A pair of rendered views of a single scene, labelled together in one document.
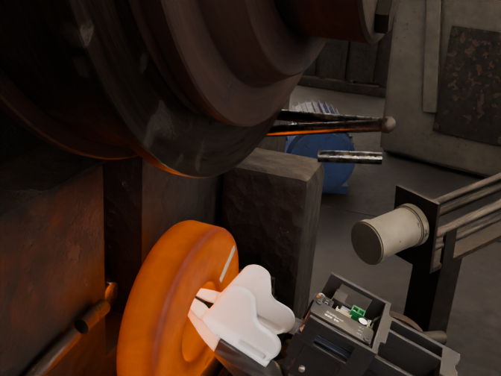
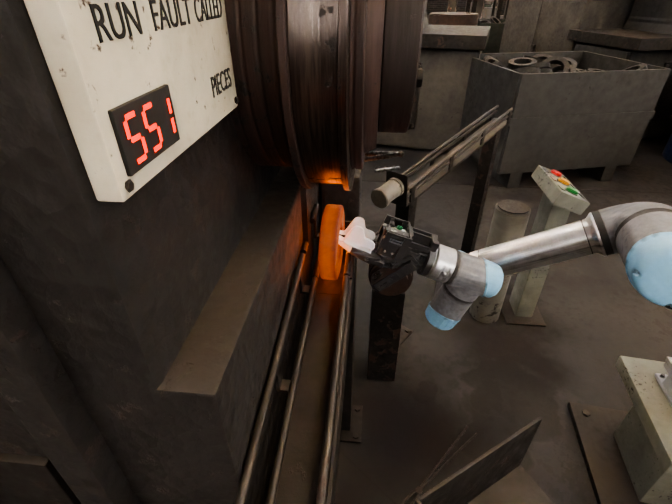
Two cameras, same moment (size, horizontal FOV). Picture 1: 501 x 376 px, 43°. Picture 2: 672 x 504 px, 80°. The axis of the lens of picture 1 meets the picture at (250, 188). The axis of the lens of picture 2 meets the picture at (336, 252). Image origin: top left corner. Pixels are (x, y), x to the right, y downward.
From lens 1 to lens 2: 34 cm
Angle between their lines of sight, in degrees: 16
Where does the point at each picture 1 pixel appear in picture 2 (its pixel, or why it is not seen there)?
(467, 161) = (395, 140)
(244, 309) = (360, 234)
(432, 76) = not seen: hidden behind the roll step
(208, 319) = (345, 240)
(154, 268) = (326, 225)
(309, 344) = (387, 241)
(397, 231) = (391, 191)
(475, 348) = not seen: hidden behind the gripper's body
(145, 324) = (328, 246)
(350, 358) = (403, 243)
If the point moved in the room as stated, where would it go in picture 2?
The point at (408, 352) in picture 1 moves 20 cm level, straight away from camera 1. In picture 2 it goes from (420, 238) to (413, 194)
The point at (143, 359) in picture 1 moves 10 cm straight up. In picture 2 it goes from (330, 258) to (329, 212)
